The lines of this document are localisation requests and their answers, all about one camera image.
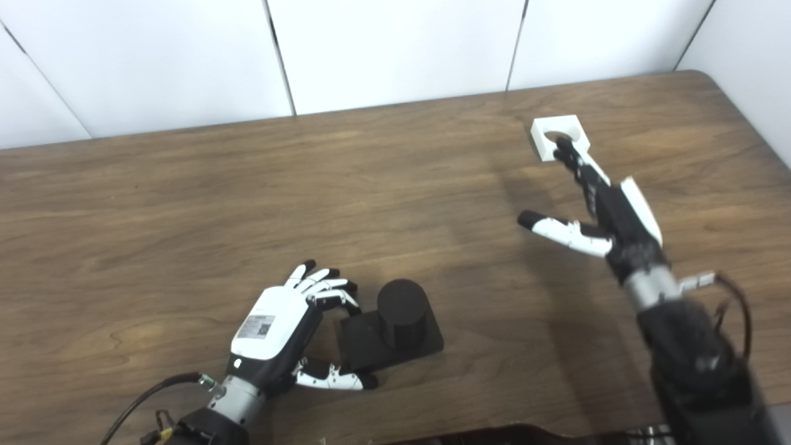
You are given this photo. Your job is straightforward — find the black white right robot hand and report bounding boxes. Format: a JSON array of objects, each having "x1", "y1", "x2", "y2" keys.
[{"x1": 517, "y1": 136, "x2": 671, "y2": 285}]

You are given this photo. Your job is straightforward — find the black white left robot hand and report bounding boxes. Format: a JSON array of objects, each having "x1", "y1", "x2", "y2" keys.
[{"x1": 226, "y1": 260, "x2": 379, "y2": 396}]

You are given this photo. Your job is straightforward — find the white square piece with hole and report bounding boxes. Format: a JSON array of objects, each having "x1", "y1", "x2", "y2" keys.
[{"x1": 530, "y1": 115, "x2": 590, "y2": 163}]

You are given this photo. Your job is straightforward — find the black cylinder peg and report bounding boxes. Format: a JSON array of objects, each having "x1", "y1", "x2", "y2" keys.
[{"x1": 339, "y1": 279, "x2": 444, "y2": 373}]

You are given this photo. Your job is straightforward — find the dark robot torso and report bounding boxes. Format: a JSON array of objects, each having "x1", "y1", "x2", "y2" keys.
[{"x1": 383, "y1": 423, "x2": 674, "y2": 445}]

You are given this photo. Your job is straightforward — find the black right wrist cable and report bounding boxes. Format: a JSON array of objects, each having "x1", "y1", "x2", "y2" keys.
[{"x1": 679, "y1": 271, "x2": 751, "y2": 365}]

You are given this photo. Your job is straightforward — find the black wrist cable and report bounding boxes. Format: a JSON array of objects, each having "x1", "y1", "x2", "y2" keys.
[
  {"x1": 99, "y1": 372, "x2": 216, "y2": 445},
  {"x1": 679, "y1": 271, "x2": 751, "y2": 365}
]

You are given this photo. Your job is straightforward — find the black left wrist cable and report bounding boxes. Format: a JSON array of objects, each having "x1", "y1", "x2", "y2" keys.
[{"x1": 99, "y1": 372, "x2": 216, "y2": 445}]

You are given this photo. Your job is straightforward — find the thin wire with yellow tag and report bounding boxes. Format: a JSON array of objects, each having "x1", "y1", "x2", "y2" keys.
[{"x1": 141, "y1": 410, "x2": 179, "y2": 445}]

